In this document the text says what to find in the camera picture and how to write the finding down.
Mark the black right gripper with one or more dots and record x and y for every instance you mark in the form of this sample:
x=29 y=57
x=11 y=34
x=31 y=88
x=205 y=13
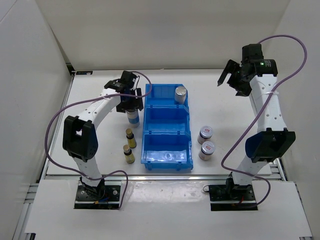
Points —
x=231 y=67

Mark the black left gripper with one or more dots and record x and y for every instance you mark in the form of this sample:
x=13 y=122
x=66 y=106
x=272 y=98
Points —
x=136 y=104

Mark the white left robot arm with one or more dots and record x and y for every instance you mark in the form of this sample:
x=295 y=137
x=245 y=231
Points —
x=79 y=132

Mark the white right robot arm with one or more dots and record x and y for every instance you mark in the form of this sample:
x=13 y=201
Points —
x=255 y=77

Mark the tall jar silver lid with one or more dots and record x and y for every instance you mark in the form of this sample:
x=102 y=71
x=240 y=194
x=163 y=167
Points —
x=180 y=95

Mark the blue three-compartment bin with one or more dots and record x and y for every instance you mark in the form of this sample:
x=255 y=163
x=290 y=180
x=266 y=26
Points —
x=166 y=134

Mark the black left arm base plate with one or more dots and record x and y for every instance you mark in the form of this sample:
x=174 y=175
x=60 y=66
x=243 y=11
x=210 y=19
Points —
x=100 y=197

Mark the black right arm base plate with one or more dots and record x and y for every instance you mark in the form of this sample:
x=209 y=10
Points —
x=231 y=197

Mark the aluminium table edge rail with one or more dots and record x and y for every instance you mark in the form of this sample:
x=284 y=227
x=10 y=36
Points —
x=272 y=177

